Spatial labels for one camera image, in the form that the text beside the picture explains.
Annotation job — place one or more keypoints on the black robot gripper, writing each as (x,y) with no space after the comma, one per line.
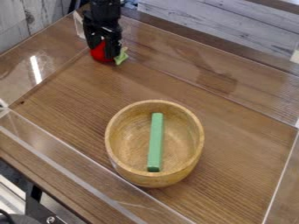
(102,18)

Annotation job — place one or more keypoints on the red plush strawberry toy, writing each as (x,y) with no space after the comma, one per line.
(101,54)

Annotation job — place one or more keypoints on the green rectangular stick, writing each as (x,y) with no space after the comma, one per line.
(157,143)

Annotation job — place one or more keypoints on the oval wooden bowl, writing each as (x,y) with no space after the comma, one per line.
(127,139)

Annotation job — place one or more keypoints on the black metal table leg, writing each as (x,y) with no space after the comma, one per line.
(37,210)

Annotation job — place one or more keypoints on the clear acrylic corner bracket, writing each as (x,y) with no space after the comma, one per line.
(78,20)

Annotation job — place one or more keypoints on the clear acrylic tray wall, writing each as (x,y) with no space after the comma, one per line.
(62,96)

